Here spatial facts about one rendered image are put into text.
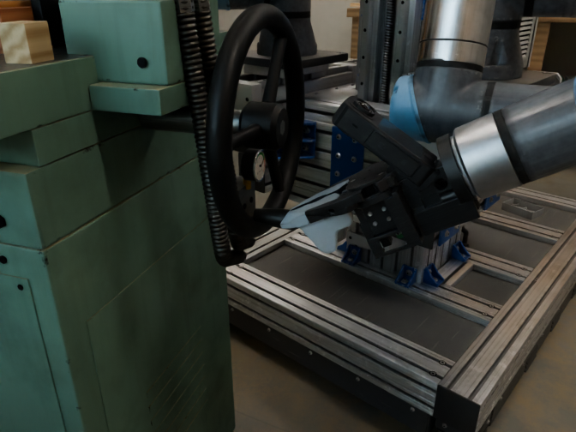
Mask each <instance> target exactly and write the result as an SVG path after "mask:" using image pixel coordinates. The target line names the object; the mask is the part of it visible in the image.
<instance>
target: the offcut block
mask: <svg viewBox="0 0 576 432"><path fill-rule="evenodd" d="M0 39H1V42H2V47H3V54H4V57H5V62H6V63H21V64H34V63H42V62H45V61H50V60H54V55H53V50H52V45H51V37H50V32H49V28H48V22H47V21H7V22H0Z"/></svg>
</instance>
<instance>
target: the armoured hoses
mask: <svg viewBox="0 0 576 432"><path fill-rule="evenodd" d="M174 1H175V4H176V12H177V18H178V19H177V23H178V29H179V35H180V41H181V44H180V46H181V47H182V50H181V52H182V54H183V55H182V59H183V65H184V66H183V69H184V71H185V72H184V75H185V76H186V77H185V79H184V80H185V81H186V85H185V86H186V87H187V90H186V91H187V92H188V97H189V103H190V104H189V108H190V113H191V118H192V124H193V129H194V134H195V143H196V148H197V151H196V152H197V153H198V155H197V157H198V158H199V159H198V162H199V163H200V164H199V167H200V172H201V180H202V182H203V183H202V186H203V190H204V195H205V200H206V201H205V202H206V208H207V212H208V214H207V216H208V221H209V225H210V227H209V228H210V233H211V238H212V242H213V252H214V255H215V258H216V261H217V262H218V264H220V266H222V267H229V266H233V265H236V264H240V263H243V262H244V261H246V257H247V255H246V252H245V251H244V250H245V249H248V248H251V247H253V246H254V245H255V238H246V237H240V236H238V235H237V234H235V233H234V232H233V231H232V230H231V229H230V228H229V227H228V226H227V225H226V224H225V222H224V221H223V220H222V218H221V216H220V214H219V211H218V209H217V207H216V205H215V202H214V199H213V195H212V191H211V188H210V183H209V178H208V173H207V157H206V117H207V101H208V94H209V88H210V84H211V80H212V75H213V69H214V65H215V62H216V59H217V56H218V55H217V54H216V52H217V50H216V48H215V47H216V44H215V43H214V42H215V38H214V37H213V36H214V32H213V30H214V28H213V27H212V24H213V22H212V21H211V20H212V16H210V14H211V12H212V11H211V10H210V2H209V0H174ZM194 16H195V18H194ZM195 22H196V23H195ZM196 34H197V35H196ZM228 235H229V236H228ZM230 243H231V245H230ZM230 246H232V248H234V249H231V248H230Z"/></svg>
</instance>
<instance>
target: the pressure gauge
mask: <svg viewBox="0 0 576 432"><path fill-rule="evenodd" d="M264 156H265V154H264V152H263V150H262V149H251V148H248V149H247V150H246V151H245V152H244V153H243V156H242V160H241V174H242V177H243V184H244V185H245V186H246V189H251V181H256V182H260V181H261V180H262V179H263V178H264V176H265V172H266V168H267V161H266V158H265V157H264ZM262 161H263V163H262ZM261 163H262V166H261V167H260V166H259V165H261Z"/></svg>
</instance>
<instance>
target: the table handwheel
mask: <svg viewBox="0 0 576 432"><path fill-rule="evenodd" d="M264 28H266V29H267V30H268V31H269V32H270V33H271V34H272V36H273V37H274V41H273V49H272V55H271V60H270V65H269V70H268V74H267V81H266V86H265V89H264V94H263V97H262V102H258V101H250V102H248V104H246V106H244V108H243V109H242V110H234V108H235V101H236V96H237V87H238V82H239V78H240V74H241V72H242V68H243V63H244V60H245V58H246V56H247V53H248V51H249V48H250V46H251V44H252V42H253V40H254V39H255V36H256V35H257V34H258V33H259V32H260V31H261V30H262V29H264ZM282 64H283V68H284V73H285V90H286V109H285V108H284V106H283V105H282V104H280V103H276V98H277V92H278V86H279V77H280V71H281V67H282ZM304 110H305V92H304V77H303V63H302V57H301V52H300V49H299V45H298V42H297V37H296V34H295V32H294V30H293V28H292V25H291V24H290V22H289V20H288V18H287V17H286V16H285V14H284V13H283V12H282V11H281V10H280V9H278V8H276V7H275V6H273V5H271V4H268V3H258V4H255V5H252V6H250V7H248V8H247V9H246V10H244V11H243V12H242V13H241V14H240V15H239V16H238V17H237V18H236V20H234V22H233V23H232V25H231V27H230V29H229V30H228V32H227V34H226V36H225V38H224V40H223V43H222V45H221V47H220V49H219V54H218V56H217V59H216V62H215V65H214V69H213V75H212V80H211V84H210V88H209V94H208V101H207V117H206V157H207V173H208V178H209V183H210V188H211V191H212V195H213V199H214V202H215V205H216V207H217V209H218V211H219V214H220V216H221V218H222V220H223V221H224V222H225V224H226V225H227V226H228V227H229V228H230V229H231V230H232V231H233V232H234V233H235V234H237V235H238V236H240V237H246V238H254V237H259V236H261V235H263V234H264V233H266V232H267V231H269V230H270V229H271V228H272V226H270V225H264V224H262V223H259V222H255V221H254V219H253V216H252V217H251V216H249V215H248V214H247V213H246V212H245V210H244V208H243V205H242V203H241V201H240V198H239V195H238V192H237V185H236V180H235V174H234V167H233V156H232V151H233V150H235V149H236V148H238V147H240V146H242V145H243V144H244V146H246V147H247V148H254V149H262V150H263V152H264V154H265V158H266V161H267V166H268V170H269V174H270V178H271V182H272V186H273V188H272V191H271V193H270V195H269V196H268V198H267V201H266V203H265V205H264V206H263V208H285V205H286V203H287V202H288V199H289V197H290V194H291V190H292V187H293V184H294V181H295V177H296V174H297V168H298V163H299V159H300V153H301V148H302V142H303V126H304ZM139 121H140V124H141V126H142V128H144V129H155V130H164V131H173V132H182V133H191V134H194V129H193V124H192V118H191V113H190V108H189V106H188V105H186V106H184V107H182V108H180V109H177V110H175V111H172V112H170V113H167V114H165V115H164V116H151V115H141V114H139ZM281 147H283V151H282V156H281V160H280V164H279V160H278V155H277V151H278V150H279V149H280V148H281Z"/></svg>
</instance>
